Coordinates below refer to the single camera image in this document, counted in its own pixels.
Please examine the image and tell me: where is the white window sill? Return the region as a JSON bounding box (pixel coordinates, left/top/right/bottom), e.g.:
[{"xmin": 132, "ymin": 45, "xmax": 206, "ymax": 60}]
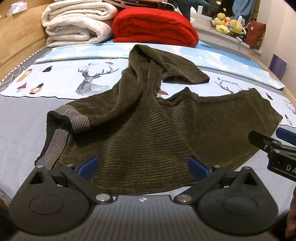
[{"xmin": 191, "ymin": 20, "xmax": 251, "ymax": 49}]

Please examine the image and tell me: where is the person's right hand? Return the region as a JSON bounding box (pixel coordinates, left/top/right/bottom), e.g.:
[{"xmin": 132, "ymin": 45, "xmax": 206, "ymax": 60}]
[{"xmin": 286, "ymin": 186, "xmax": 296, "ymax": 239}]

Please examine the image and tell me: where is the blue hanging cloth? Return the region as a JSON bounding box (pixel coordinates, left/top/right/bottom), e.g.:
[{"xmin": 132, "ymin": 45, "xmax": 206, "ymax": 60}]
[{"xmin": 232, "ymin": 0, "xmax": 260, "ymax": 20}]

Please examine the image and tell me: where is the light blue printed quilt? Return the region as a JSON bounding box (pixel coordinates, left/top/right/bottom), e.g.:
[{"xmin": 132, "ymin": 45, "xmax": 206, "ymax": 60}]
[{"xmin": 35, "ymin": 38, "xmax": 286, "ymax": 90}]

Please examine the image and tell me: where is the red folded blanket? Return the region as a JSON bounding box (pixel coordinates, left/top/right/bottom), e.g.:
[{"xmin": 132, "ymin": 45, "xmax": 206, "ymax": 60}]
[{"xmin": 112, "ymin": 7, "xmax": 199, "ymax": 48}]

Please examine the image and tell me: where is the white folded blanket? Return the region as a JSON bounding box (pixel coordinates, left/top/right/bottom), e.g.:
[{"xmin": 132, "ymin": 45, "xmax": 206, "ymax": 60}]
[{"xmin": 42, "ymin": 1, "xmax": 119, "ymax": 48}]

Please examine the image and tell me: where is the brown bag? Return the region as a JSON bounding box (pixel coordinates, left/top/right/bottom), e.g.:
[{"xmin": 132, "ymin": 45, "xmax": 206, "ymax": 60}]
[{"xmin": 102, "ymin": 0, "xmax": 167, "ymax": 9}]

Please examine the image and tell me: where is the dark red cushion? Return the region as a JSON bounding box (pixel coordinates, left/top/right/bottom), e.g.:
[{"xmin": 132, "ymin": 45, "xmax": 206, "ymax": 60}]
[{"xmin": 245, "ymin": 20, "xmax": 266, "ymax": 50}]

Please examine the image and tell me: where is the deer print bed sheet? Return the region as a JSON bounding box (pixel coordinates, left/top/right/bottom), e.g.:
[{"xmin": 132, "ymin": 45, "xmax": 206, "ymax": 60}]
[{"xmin": 0, "ymin": 38, "xmax": 296, "ymax": 204}]

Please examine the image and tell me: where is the purple paper bag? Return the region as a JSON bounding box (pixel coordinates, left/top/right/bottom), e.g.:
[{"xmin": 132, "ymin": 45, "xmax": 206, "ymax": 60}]
[{"xmin": 271, "ymin": 54, "xmax": 287, "ymax": 80}]

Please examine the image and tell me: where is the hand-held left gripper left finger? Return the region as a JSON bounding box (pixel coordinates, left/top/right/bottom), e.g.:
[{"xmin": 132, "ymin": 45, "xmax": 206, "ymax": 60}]
[{"xmin": 24, "ymin": 156, "xmax": 114, "ymax": 205}]

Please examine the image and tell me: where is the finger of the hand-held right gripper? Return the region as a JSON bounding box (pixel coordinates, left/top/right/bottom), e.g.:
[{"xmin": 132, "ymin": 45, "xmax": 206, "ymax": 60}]
[
  {"xmin": 248, "ymin": 130, "xmax": 281, "ymax": 152},
  {"xmin": 276, "ymin": 127, "xmax": 296, "ymax": 147}
]

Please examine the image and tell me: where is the yellow plush toy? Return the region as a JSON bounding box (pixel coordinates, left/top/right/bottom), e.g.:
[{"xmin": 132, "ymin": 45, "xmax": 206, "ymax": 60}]
[
  {"xmin": 213, "ymin": 13, "xmax": 232, "ymax": 35},
  {"xmin": 228, "ymin": 19, "xmax": 244, "ymax": 36}
]

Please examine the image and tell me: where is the white cord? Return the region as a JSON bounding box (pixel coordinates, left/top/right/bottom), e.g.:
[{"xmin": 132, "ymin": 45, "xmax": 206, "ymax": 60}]
[{"xmin": 0, "ymin": 67, "xmax": 26, "ymax": 91}]

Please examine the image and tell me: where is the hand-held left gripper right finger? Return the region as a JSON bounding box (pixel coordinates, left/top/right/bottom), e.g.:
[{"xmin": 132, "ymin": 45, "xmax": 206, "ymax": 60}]
[{"xmin": 173, "ymin": 158, "xmax": 264, "ymax": 205}]

